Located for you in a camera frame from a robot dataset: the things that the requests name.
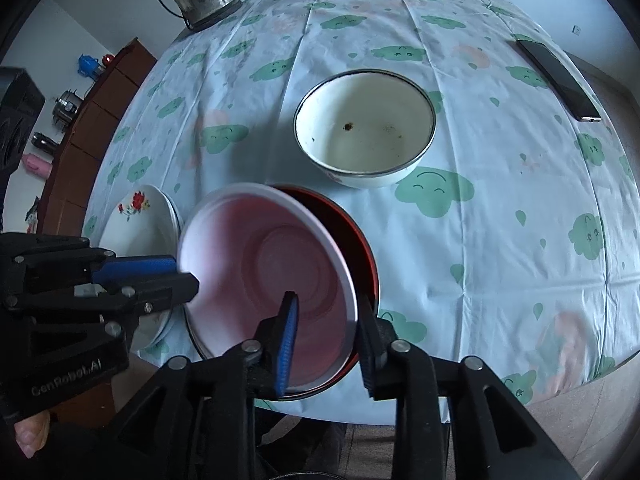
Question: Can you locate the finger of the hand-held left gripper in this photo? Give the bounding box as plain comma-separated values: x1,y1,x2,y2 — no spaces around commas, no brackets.
0,233,179,287
0,272,201,316

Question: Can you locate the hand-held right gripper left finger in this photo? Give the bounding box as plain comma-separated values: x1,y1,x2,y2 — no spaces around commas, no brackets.
102,290,301,480

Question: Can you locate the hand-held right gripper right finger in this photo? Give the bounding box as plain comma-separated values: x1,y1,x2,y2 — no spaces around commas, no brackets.
356,300,583,480

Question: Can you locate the pink floral white plate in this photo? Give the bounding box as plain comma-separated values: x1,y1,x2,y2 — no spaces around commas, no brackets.
100,187,185,353

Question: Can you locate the red plastic bowl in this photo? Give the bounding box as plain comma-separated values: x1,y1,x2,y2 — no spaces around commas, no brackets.
178,184,359,395

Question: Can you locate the stainless steel bowl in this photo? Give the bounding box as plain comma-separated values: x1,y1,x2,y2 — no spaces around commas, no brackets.
182,185,380,402

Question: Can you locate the person's left hand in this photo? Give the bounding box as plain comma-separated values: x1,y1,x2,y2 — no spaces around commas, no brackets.
14,407,54,459

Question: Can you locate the brown wooden sideboard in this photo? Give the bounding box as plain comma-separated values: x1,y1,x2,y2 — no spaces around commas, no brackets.
37,37,159,237

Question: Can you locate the pink bottle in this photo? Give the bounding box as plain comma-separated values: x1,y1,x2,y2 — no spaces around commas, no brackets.
21,155,52,179

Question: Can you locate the black thermos flask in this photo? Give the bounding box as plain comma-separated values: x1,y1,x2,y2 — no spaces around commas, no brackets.
31,131,60,155

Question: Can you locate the steel rice cooker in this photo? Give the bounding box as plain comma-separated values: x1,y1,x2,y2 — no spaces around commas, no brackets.
50,89,84,131

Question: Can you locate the cloud print tablecloth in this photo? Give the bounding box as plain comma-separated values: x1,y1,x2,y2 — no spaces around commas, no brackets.
82,0,636,423

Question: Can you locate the blue water bottle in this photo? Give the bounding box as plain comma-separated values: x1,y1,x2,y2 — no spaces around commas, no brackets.
77,54,104,80

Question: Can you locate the white enamel bowl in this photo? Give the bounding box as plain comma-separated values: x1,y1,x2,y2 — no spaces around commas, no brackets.
293,70,437,190

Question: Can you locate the black smartphone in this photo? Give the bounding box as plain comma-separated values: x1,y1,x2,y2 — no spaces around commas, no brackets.
515,39,603,123

